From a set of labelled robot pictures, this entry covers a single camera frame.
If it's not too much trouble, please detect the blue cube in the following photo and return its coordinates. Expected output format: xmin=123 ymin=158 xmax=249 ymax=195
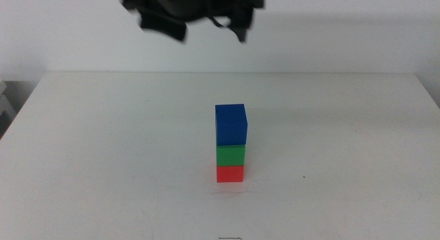
xmin=214 ymin=103 xmax=249 ymax=147

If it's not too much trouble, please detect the red cube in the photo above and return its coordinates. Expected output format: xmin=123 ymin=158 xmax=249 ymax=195
xmin=216 ymin=165 xmax=245 ymax=184

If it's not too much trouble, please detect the green cube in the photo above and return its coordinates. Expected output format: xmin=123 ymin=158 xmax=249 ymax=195
xmin=215 ymin=144 xmax=247 ymax=167

